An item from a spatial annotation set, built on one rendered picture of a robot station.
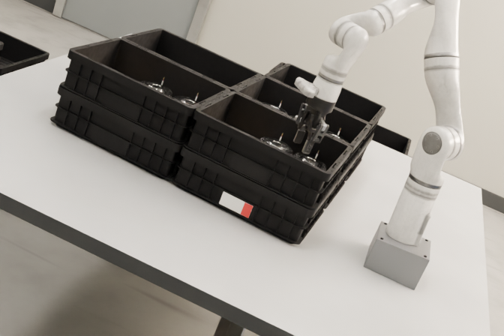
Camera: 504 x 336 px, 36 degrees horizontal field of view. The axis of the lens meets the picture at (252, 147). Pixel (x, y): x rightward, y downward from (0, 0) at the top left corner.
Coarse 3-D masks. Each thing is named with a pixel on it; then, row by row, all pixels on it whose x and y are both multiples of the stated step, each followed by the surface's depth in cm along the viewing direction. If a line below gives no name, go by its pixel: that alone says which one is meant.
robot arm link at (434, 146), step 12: (432, 132) 199; (444, 132) 198; (456, 132) 201; (420, 144) 202; (432, 144) 199; (444, 144) 197; (456, 144) 199; (420, 156) 202; (432, 156) 199; (444, 156) 198; (420, 168) 202; (432, 168) 200; (420, 180) 202; (432, 180) 201
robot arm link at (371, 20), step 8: (344, 16) 195; (352, 16) 195; (360, 16) 195; (368, 16) 194; (376, 16) 194; (336, 24) 193; (344, 24) 192; (352, 24) 192; (360, 24) 196; (368, 24) 195; (376, 24) 194; (384, 24) 195; (328, 32) 195; (336, 32) 193; (344, 32) 191; (368, 32) 197; (376, 32) 195; (336, 40) 193
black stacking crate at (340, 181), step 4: (352, 164) 248; (348, 168) 238; (344, 172) 232; (348, 172) 252; (344, 176) 245; (340, 180) 232; (344, 180) 252; (340, 184) 246; (336, 188) 235; (340, 188) 249; (332, 192) 231; (336, 192) 243; (332, 196) 237; (328, 200) 234; (328, 204) 234; (324, 208) 230
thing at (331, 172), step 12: (228, 96) 223; (240, 96) 228; (204, 108) 206; (264, 108) 226; (204, 120) 202; (216, 120) 201; (228, 132) 200; (240, 132) 199; (252, 144) 199; (264, 144) 198; (276, 156) 198; (288, 156) 196; (348, 156) 218; (300, 168) 196; (312, 168) 195; (336, 168) 201; (324, 180) 195
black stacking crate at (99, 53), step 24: (96, 48) 223; (120, 48) 237; (72, 72) 212; (96, 72) 210; (120, 72) 239; (144, 72) 236; (168, 72) 233; (96, 96) 211; (120, 96) 209; (144, 96) 207; (192, 96) 233; (144, 120) 209; (168, 120) 206; (192, 120) 209
